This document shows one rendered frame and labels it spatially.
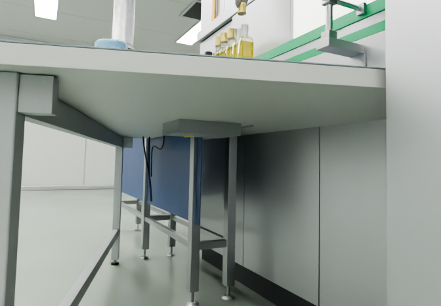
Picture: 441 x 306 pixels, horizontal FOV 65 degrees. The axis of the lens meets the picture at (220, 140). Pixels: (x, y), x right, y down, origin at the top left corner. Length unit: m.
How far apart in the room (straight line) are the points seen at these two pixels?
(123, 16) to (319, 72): 1.07
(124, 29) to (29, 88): 0.94
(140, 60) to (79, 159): 6.68
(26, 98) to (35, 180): 6.58
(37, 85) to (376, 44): 0.68
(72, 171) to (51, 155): 0.47
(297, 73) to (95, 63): 0.31
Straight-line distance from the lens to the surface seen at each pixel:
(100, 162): 7.24
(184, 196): 1.58
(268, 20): 1.57
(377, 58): 0.86
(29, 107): 0.61
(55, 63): 0.57
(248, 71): 0.56
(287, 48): 1.15
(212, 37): 2.13
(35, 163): 7.17
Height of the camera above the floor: 0.59
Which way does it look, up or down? 3 degrees up
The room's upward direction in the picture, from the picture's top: 1 degrees clockwise
